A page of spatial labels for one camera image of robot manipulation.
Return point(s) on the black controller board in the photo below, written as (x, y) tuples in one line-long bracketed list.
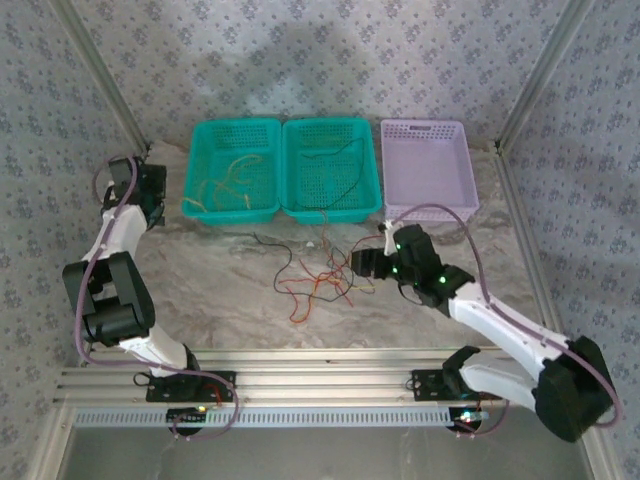
[(187, 421), (467, 421)]

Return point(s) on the teal plastic basket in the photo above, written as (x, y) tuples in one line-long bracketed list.
[(230, 145), (325, 135)]

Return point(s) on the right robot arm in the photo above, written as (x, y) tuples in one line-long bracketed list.
[(500, 320)]

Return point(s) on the aluminium frame post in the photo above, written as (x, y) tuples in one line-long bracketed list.
[(100, 75), (545, 75)]

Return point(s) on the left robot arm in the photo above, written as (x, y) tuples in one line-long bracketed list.
[(125, 300)]

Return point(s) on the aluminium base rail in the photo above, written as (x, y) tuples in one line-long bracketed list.
[(325, 380)]

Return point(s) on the lilac plastic basket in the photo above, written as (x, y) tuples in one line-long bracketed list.
[(425, 170)]

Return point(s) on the aluminium frame side rail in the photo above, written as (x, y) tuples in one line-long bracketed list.
[(52, 440), (525, 225)]

